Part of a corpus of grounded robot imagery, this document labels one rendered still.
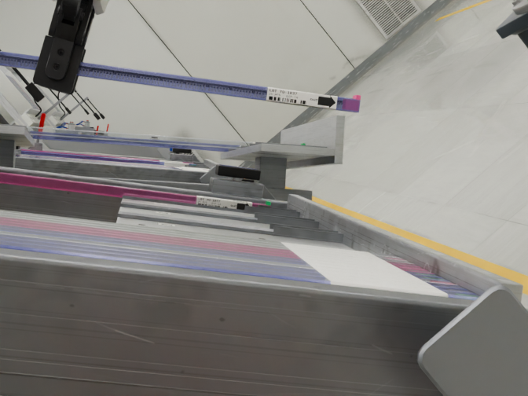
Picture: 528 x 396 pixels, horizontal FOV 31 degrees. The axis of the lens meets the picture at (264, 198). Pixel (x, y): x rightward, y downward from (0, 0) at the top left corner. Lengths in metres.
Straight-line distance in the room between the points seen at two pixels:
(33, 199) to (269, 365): 0.70
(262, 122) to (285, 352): 8.16
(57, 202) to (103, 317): 0.68
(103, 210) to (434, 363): 0.74
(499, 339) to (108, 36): 8.20
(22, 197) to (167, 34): 7.48
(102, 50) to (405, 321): 8.14
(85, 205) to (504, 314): 0.75
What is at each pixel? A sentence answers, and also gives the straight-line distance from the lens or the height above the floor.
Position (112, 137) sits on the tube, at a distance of 1.38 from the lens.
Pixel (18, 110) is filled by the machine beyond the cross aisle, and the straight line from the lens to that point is 5.56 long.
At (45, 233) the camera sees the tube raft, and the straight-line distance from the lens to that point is 0.52.
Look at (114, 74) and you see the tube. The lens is 0.79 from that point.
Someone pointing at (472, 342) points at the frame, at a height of 0.75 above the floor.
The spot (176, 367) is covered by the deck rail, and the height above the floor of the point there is 0.81.
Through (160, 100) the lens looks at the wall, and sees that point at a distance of 8.51.
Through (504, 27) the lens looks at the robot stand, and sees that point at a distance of 1.33.
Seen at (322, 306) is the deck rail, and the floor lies 0.79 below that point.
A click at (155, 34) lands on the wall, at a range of 8.55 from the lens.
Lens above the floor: 0.90
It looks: 8 degrees down
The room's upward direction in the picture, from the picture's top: 40 degrees counter-clockwise
